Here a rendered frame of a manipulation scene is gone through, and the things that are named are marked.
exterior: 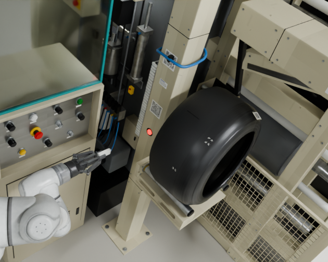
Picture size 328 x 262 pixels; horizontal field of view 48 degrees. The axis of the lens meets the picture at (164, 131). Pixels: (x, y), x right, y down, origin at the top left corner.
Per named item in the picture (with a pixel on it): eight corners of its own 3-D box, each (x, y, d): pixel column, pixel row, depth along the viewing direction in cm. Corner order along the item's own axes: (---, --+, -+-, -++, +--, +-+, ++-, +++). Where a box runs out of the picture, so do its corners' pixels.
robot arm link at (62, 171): (49, 162, 159) (61, 157, 162) (49, 175, 165) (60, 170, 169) (60, 177, 155) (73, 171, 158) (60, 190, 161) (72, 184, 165)
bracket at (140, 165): (133, 173, 198) (136, 162, 191) (184, 146, 221) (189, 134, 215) (137, 178, 196) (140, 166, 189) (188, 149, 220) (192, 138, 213)
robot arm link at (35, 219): (59, 187, 113) (11, 191, 108) (62, 201, 95) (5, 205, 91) (60, 230, 113) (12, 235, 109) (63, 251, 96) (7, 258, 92)
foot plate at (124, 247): (101, 226, 266) (101, 225, 265) (129, 209, 282) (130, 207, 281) (124, 255, 255) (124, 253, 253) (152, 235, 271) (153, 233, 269)
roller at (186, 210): (148, 162, 195) (150, 165, 199) (141, 168, 194) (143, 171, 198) (194, 209, 180) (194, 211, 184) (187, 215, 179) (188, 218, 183)
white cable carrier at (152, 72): (134, 132, 205) (152, 61, 173) (141, 129, 208) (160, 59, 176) (139, 138, 203) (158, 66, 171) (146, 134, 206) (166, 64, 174)
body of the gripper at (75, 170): (72, 172, 159) (90, 164, 165) (61, 159, 163) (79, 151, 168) (71, 183, 164) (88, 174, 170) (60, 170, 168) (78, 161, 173)
